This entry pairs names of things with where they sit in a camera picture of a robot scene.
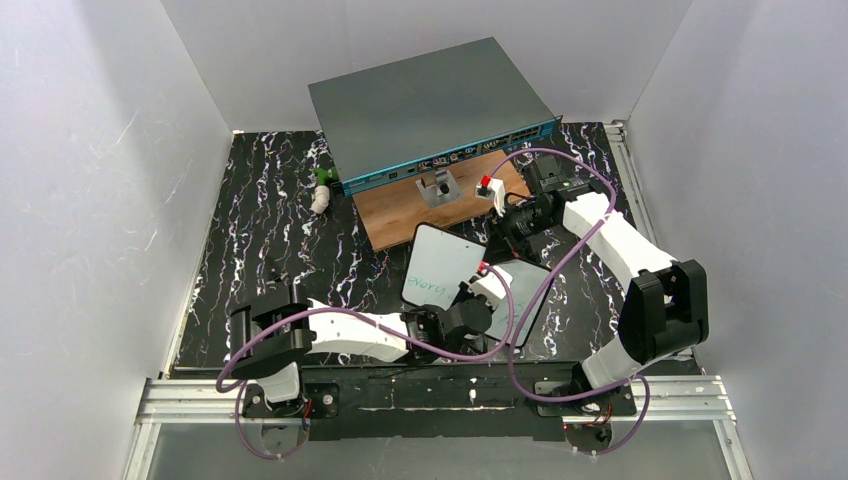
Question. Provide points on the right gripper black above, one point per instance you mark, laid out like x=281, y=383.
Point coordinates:
x=502, y=220

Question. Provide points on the small whiteboard black frame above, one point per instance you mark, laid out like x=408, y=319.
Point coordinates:
x=440, y=260

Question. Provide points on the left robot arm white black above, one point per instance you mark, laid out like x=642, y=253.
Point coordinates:
x=272, y=335

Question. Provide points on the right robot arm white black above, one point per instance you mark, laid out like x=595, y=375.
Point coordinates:
x=665, y=309

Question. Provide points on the wooden board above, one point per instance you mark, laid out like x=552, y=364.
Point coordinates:
x=390, y=213

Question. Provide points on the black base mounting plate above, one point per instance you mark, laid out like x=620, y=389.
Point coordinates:
x=436, y=400

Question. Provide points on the green white plastic toy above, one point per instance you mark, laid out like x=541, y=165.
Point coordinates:
x=322, y=192

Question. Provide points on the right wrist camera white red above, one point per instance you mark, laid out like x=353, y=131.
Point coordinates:
x=492, y=189

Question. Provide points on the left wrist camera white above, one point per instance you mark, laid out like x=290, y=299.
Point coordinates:
x=490, y=285

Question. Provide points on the silver metal bracket mount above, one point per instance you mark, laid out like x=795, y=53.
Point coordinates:
x=439, y=187

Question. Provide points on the grey teal network switch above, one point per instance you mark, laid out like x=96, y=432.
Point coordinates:
x=401, y=119

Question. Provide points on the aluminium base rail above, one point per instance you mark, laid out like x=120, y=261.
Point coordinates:
x=684, y=427

